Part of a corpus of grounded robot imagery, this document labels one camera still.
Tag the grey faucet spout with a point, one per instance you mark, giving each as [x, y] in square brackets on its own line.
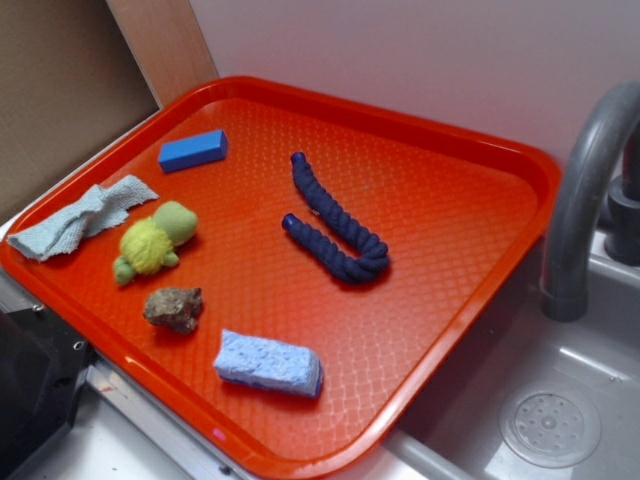
[594, 162]

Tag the light blue cloth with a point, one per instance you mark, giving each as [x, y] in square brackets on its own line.
[98, 209]

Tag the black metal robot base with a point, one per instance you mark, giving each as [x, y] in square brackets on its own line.
[44, 363]

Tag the sink drain strainer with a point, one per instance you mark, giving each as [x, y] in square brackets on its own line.
[549, 425]

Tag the brown cardboard panel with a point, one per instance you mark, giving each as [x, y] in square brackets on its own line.
[76, 75]

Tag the green plush turtle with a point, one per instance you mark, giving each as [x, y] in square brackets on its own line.
[150, 244]

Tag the brown rock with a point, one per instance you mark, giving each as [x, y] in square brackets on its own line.
[174, 308]

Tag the blue rectangular block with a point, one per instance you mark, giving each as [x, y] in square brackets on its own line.
[193, 151]

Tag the black faucet handle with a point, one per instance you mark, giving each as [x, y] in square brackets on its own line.
[622, 243]

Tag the orange plastic tray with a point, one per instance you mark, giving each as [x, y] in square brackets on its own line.
[457, 209]

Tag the grey sink basin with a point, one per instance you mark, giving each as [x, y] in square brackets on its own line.
[451, 430]

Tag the light blue sponge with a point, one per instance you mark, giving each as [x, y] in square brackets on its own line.
[269, 365]

